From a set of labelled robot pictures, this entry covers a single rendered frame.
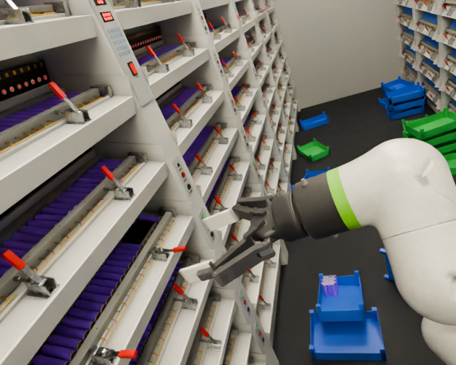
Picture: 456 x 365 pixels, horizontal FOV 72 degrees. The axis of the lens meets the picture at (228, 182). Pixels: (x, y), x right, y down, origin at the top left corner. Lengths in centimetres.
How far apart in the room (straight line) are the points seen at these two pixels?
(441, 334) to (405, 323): 75
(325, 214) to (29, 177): 46
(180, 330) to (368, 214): 63
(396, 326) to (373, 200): 129
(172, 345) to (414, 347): 107
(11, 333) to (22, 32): 48
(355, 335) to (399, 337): 18
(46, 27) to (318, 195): 57
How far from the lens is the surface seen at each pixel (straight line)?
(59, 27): 76
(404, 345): 165
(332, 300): 174
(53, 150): 62
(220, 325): 114
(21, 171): 58
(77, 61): 90
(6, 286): 62
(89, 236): 68
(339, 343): 166
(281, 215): 48
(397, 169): 43
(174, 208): 95
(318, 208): 45
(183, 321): 94
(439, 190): 44
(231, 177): 148
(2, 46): 65
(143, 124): 86
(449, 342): 96
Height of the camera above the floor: 139
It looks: 26 degrees down
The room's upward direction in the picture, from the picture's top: 23 degrees counter-clockwise
